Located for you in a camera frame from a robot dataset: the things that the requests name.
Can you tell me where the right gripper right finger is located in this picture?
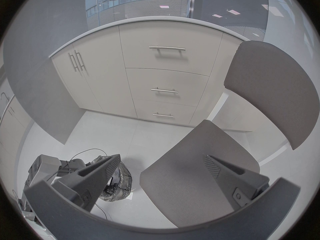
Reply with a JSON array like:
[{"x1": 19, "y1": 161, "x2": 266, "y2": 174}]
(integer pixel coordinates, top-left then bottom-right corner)
[{"x1": 204, "y1": 155, "x2": 270, "y2": 207}]

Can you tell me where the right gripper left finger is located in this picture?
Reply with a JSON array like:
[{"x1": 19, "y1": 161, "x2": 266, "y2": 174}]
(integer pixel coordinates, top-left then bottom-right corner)
[{"x1": 53, "y1": 154, "x2": 122, "y2": 212}]

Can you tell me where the black plastic bag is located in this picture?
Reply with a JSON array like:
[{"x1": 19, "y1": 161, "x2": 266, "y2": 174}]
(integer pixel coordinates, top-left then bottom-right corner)
[{"x1": 86, "y1": 155, "x2": 133, "y2": 203}]

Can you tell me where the dark grey white-framed chair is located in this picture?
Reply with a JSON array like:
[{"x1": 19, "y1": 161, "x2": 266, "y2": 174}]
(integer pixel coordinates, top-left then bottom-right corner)
[{"x1": 139, "y1": 41, "x2": 320, "y2": 229}]

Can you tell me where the pale grey cabinet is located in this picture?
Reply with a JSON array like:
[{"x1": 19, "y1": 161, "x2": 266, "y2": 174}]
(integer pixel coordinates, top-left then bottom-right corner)
[
  {"x1": 49, "y1": 17, "x2": 258, "y2": 132},
  {"x1": 0, "y1": 91, "x2": 35, "y2": 184}
]

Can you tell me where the window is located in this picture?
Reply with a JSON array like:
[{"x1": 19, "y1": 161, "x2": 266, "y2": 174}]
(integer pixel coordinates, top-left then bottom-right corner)
[{"x1": 85, "y1": 0, "x2": 269, "y2": 42}]

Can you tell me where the black cable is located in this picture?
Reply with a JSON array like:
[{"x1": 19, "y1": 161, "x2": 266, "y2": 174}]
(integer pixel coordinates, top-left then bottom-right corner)
[
  {"x1": 69, "y1": 148, "x2": 108, "y2": 163},
  {"x1": 94, "y1": 202, "x2": 109, "y2": 220}
]

